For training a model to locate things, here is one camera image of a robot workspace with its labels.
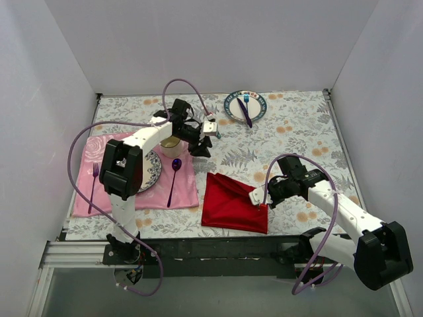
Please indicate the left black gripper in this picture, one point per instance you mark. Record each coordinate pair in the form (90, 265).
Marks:
(199, 142)

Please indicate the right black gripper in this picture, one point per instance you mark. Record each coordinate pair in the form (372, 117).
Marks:
(273, 193)

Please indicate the red cloth napkin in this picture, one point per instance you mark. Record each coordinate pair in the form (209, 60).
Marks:
(227, 205)

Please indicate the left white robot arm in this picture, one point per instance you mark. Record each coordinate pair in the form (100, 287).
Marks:
(121, 171)

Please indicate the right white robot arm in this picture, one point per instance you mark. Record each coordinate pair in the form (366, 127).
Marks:
(347, 218)

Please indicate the cream enamel mug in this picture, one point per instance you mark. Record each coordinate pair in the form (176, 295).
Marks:
(171, 147)

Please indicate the purple spoon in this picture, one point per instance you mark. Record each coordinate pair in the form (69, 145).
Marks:
(176, 165)

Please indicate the pink floral placemat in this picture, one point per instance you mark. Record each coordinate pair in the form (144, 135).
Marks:
(185, 194)

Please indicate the blue floral plate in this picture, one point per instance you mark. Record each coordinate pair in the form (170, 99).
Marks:
(152, 168)

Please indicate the purple knife on plate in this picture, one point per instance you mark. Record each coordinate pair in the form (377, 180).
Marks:
(244, 111)

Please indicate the white plate blue rim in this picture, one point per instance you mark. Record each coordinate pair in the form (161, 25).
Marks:
(257, 106)

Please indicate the blue fork on plate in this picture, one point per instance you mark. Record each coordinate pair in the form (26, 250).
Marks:
(246, 101)

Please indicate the purple fork on placemat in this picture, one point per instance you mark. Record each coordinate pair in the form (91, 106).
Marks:
(95, 174)

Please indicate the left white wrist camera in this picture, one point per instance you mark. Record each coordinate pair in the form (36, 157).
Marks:
(209, 128)

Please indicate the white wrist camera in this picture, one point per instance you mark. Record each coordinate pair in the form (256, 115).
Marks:
(257, 196)
(209, 128)

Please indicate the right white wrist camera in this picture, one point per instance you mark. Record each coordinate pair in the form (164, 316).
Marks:
(257, 196)

